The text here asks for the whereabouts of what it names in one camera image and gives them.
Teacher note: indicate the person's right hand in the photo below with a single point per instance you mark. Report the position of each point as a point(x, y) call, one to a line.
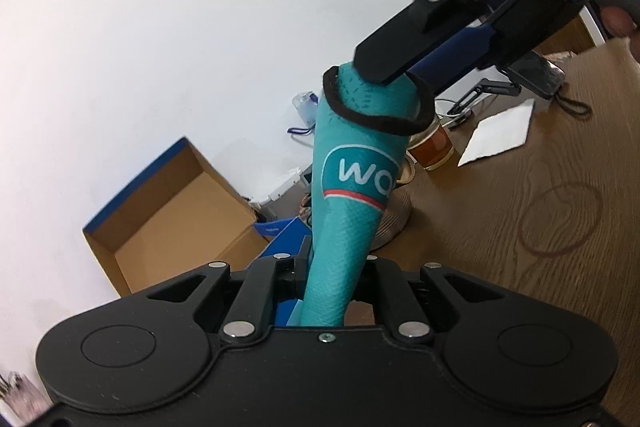
point(620, 21)

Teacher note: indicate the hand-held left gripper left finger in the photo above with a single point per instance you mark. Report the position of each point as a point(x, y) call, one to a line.
point(287, 277)

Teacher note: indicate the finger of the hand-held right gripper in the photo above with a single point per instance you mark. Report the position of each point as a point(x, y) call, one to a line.
point(450, 52)
point(540, 22)

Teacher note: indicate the grey phone stand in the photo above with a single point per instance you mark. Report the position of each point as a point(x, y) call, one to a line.
point(492, 87)

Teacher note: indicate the wooden cabinet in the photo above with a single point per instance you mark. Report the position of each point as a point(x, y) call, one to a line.
point(575, 37)

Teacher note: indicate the brown clay teapot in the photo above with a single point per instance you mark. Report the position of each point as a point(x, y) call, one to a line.
point(395, 217)

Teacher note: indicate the white paper napkin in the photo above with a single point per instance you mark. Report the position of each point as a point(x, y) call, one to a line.
point(495, 132)

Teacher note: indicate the blue cardboard box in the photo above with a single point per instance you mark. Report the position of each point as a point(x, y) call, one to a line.
point(165, 227)

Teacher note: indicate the white plastic container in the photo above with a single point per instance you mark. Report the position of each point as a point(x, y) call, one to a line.
point(280, 194)

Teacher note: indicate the glass of tea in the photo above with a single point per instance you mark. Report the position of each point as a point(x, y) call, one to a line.
point(437, 147)

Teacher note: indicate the teal cloth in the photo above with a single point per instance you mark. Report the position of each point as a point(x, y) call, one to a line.
point(345, 207)

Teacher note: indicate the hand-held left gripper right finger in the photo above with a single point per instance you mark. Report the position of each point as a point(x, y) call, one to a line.
point(370, 279)

